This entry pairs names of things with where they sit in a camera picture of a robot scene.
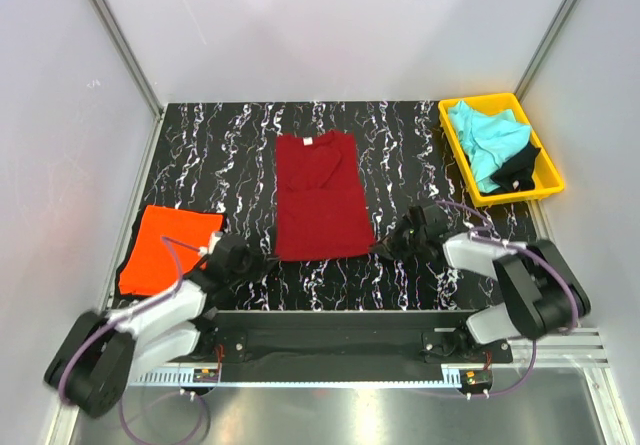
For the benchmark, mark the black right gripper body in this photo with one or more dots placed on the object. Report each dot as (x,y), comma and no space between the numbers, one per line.
(407,240)

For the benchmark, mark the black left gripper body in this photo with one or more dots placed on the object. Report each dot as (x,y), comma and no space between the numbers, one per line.
(247,270)

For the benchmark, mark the dark red polo shirt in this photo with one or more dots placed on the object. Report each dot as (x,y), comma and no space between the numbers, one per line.
(321,206)

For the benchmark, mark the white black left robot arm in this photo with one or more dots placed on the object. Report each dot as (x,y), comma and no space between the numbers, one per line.
(104,352)

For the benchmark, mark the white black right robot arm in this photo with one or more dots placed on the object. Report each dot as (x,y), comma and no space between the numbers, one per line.
(540,293)

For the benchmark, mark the folded orange t shirt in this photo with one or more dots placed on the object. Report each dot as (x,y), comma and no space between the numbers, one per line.
(165,247)

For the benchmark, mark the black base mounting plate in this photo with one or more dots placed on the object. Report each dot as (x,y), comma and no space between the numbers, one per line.
(415,348)

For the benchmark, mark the left orange connector box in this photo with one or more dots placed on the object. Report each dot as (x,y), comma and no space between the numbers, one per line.
(209,374)

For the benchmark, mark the orange connector box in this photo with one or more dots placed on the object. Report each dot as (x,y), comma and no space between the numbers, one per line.
(209,374)
(476,381)

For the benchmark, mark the yellow plastic bin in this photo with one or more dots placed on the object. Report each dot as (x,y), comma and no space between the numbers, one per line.
(547,178)

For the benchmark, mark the turquoise t shirt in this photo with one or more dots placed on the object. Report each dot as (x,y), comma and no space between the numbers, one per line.
(488,141)

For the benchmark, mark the right orange connector box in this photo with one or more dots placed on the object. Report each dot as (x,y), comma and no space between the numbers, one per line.
(476,381)

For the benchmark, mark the aluminium frame rail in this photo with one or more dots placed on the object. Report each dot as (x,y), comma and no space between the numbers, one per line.
(585,345)

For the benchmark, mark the left corner aluminium post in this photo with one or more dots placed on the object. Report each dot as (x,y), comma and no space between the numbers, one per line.
(113,29)

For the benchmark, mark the corner aluminium post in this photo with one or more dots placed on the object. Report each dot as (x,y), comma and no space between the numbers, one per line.
(554,29)
(113,29)

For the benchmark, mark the right corner aluminium post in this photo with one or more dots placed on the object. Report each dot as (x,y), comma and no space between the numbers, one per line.
(554,29)

